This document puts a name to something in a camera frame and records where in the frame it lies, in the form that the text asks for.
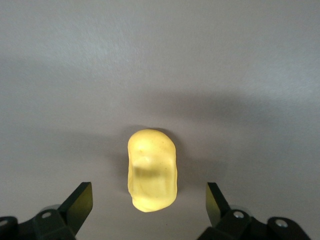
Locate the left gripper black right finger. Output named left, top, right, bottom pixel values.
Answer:
left=197, top=182, right=312, bottom=240

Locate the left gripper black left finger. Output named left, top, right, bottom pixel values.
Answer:
left=0, top=181, right=94, bottom=240

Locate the yellow potato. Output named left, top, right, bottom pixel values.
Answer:
left=126, top=128, right=179, bottom=214

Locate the brown table mat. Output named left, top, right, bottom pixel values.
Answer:
left=0, top=0, right=320, bottom=240

